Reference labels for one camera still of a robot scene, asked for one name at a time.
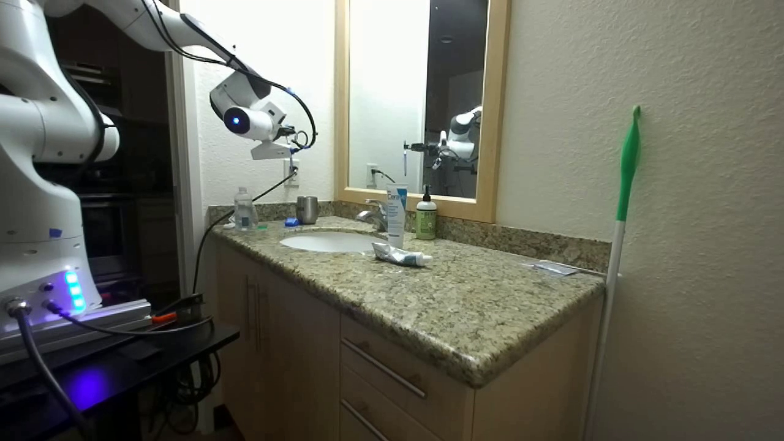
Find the grey metal cup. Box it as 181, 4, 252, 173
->
293, 192, 322, 226

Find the chrome sink faucet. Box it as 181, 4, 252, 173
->
356, 197, 388, 234

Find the green soap pump bottle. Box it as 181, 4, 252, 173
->
415, 183, 439, 243

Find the white toothpaste tube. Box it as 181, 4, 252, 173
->
372, 240, 434, 270

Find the white oval sink basin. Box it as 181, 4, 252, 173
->
279, 230, 383, 255

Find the clear plastic solution bottle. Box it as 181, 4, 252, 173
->
232, 181, 258, 233

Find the clear plastic wrapper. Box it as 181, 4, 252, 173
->
526, 257, 584, 278

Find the light wood vanity cabinet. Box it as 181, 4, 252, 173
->
205, 234, 607, 441

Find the orange black clamp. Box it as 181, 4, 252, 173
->
150, 292, 205, 327

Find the black robot cart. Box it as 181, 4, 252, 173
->
0, 320, 241, 441

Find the black power cable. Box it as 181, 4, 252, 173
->
190, 169, 298, 300

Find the wood framed wall mirror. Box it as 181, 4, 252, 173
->
331, 0, 513, 226

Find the metal drawer bar handle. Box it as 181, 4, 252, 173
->
341, 398, 391, 441
341, 338, 429, 398

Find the metal cabinet door handle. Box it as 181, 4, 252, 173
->
242, 277, 258, 327

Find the green white mop handle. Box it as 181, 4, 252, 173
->
580, 103, 645, 441

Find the black cart cable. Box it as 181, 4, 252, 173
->
43, 300, 216, 339

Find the aluminium mounting rail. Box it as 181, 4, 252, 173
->
0, 298, 155, 363

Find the thick grey base cable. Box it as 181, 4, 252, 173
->
4, 298, 94, 441

